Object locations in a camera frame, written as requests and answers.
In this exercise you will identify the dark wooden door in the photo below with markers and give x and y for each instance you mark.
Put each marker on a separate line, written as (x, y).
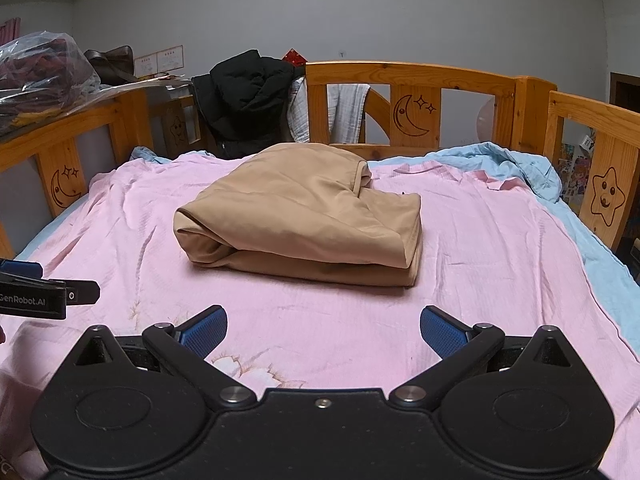
(625, 91)

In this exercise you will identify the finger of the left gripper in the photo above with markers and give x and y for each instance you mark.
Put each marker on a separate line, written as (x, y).
(25, 269)
(82, 292)

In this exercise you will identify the light blue bed sheet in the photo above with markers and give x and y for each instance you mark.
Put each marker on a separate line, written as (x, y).
(502, 243)

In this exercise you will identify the brown leather bag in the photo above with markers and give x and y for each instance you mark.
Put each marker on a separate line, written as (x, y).
(114, 67)

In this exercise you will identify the clear plastic bag of clothes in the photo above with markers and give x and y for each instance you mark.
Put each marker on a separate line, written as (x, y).
(42, 74)

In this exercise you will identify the black jacket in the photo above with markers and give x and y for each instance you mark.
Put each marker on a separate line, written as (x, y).
(242, 101)

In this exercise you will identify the colourful stickers on wall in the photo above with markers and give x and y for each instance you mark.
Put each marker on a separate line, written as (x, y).
(574, 168)

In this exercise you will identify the red white certificates on wall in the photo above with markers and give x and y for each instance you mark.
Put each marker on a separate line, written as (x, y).
(159, 62)

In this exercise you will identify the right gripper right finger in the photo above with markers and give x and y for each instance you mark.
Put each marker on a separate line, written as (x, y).
(522, 407)

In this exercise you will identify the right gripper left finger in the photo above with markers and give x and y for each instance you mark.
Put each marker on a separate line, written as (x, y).
(124, 407)

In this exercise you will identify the grey white cloth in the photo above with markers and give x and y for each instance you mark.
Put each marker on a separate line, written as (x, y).
(345, 108)

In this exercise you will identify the tan trousers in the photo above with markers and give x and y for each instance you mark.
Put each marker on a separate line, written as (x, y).
(305, 211)

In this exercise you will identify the pink bed sheet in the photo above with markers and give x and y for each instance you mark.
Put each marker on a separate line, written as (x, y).
(271, 358)

